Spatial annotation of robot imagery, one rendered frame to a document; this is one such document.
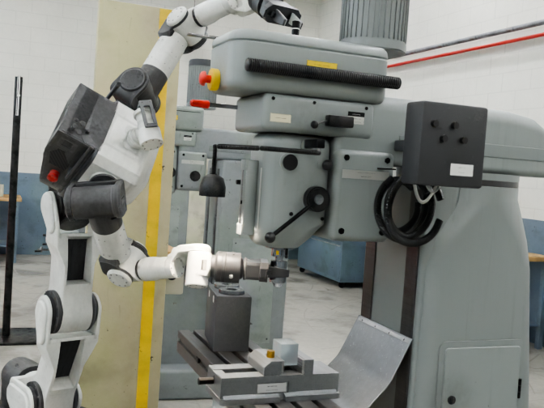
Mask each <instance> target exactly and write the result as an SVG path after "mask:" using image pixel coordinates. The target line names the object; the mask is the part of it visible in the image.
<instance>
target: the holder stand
mask: <svg viewBox="0 0 544 408"><path fill-rule="evenodd" d="M251 306H252V297H251V296H250V295H249V294H248V293H247V292H246V291H245V290H244V289H243V288H242V287H241V286H240V284H238V283H232V284H231V285H229V283H219V282H217V283H215V284H209V285H208V287H207V300H206V324H205V336H206V339H207V340H208V342H209V343H210V346H211V348H212V350H213V351H248V350H249V330H250V318H251Z"/></svg>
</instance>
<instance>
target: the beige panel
mask: <svg viewBox="0 0 544 408"><path fill-rule="evenodd" d="M172 11H173V10H171V9H165V8H159V7H154V6H144V5H138V4H133V3H128V2H117V1H112V0H99V1H98V11H97V26H96V55H95V69H94V83H93V91H96V92H97V93H99V94H101V95H102V96H104V97H106V96H107V94H108V93H109V92H110V86H111V84H112V82H113V81H114V80H115V79H116V78H117V77H118V76H119V75H120V74H121V73H122V72H123V71H125V70H127V69H129V68H131V67H139V68H141V67H142V65H143V63H144V62H145V61H146V59H147V57H148V56H149V54H150V52H151V50H152V49H153V48H154V46H155V44H156V42H157V41H158V39H159V35H158V31H159V29H160V28H161V26H162V25H163V23H164V21H165V19H166V18H167V17H168V16H169V14H170V13H171V12H172ZM179 67H180V60H179V62H178V63H177V64H176V67H175V68H174V70H173V72H172V73H171V75H170V76H169V78H168V80H167V82H166V83H165V85H164V87H163V89H162V90H161V92H160V93H159V95H158V97H159V98H160V102H161V105H160V108H159V111H158V112H157V113H156V114H155V116H156V120H157V123H158V127H159V128H160V131H161V134H162V138H163V141H164V144H163V145H162V146H161V147H160V148H159V151H158V154H157V156H156V159H155V163H154V166H153V168H152V171H151V175H150V178H149V181H148V183H147V185H146V187H145V188H144V189H143V191H142V192H141V193H140V194H139V195H138V196H137V197H136V198H135V199H134V200H133V201H132V202H131V203H130V204H129V205H127V211H126V213H125V215H124V216H123V217H122V219H123V223H124V226H125V231H126V235H127V237H129V238H131V239H133V240H136V241H138V242H140V243H141V244H143V245H144V246H145V247H146V249H147V252H148V255H149V256H150V257H167V256H168V236H169V223H170V210H171V196H172V171H173V158H174V145H175V132H176V107H177V93H178V80H179ZM99 257H100V255H99V256H98V258H97V261H96V263H95V269H94V277H93V285H92V292H95V293H96V294H97V295H98V296H99V298H100V302H101V308H102V309H101V318H100V333H99V337H98V342H97V343H96V346H95V348H94V350H93V351H92V353H91V355H90V356H89V358H88V360H87V362H86V363H85V364H84V366H83V370H82V373H81V376H80V378H79V386H80V389H81V390H82V395H83V398H82V404H81V406H83V407H86V408H158V404H159V379H160V365H161V352H162V339H163V326H164V301H165V287H166V279H165V278H164V279H159V280H156V281H138V282H132V283H131V285H130V286H129V287H119V286H117V285H115V284H113V283H112V282H111V281H110V280H109V279H108V276H107V275H105V274H104V273H103V272H102V269H101V267H100V263H99Z"/></svg>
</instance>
